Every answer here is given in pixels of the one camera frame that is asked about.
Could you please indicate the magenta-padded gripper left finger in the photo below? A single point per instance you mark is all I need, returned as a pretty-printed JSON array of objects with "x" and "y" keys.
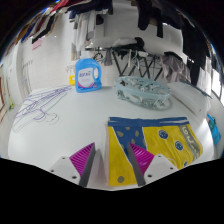
[{"x": 81, "y": 161}]

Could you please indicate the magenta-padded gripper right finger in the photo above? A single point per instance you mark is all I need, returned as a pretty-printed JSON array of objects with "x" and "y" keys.
[{"x": 143, "y": 160}]

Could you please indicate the yellow and blue patterned towel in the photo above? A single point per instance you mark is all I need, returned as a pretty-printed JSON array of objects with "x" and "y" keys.
[{"x": 166, "y": 141}]

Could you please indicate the pale green round clip hanger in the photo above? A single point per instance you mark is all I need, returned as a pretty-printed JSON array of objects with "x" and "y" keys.
[{"x": 143, "y": 91}]

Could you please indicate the blue bag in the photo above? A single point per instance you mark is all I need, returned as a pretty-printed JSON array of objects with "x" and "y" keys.
[{"x": 215, "y": 130}]

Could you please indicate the white folded bedding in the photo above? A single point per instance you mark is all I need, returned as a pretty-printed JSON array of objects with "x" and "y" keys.
[{"x": 191, "y": 98}]

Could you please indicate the yellow plastic box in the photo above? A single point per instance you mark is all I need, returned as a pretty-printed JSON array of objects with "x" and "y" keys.
[{"x": 72, "y": 80}]

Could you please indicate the blue laundry detergent bottle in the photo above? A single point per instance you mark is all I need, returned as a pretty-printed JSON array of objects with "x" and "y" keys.
[{"x": 87, "y": 78}]

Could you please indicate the grey garment on rack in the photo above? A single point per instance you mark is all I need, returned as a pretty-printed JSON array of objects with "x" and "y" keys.
[{"x": 175, "y": 68}]

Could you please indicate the black folding drying rack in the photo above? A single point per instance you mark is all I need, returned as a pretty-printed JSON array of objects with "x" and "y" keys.
[{"x": 133, "y": 63}]

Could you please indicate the window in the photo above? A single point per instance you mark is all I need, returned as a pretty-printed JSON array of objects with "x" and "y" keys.
[{"x": 216, "y": 83}]

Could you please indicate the white and black clothes heap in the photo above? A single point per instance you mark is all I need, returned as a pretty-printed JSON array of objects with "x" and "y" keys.
[{"x": 128, "y": 43}]

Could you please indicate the row of dark hanging garments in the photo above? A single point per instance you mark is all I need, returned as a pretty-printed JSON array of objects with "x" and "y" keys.
[{"x": 190, "y": 40}]

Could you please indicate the white hanging garments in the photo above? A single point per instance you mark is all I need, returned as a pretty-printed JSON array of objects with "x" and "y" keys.
[{"x": 83, "y": 31}]

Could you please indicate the row of colourful hanging clothes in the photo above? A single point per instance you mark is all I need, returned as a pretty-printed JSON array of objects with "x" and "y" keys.
[{"x": 36, "y": 28}]

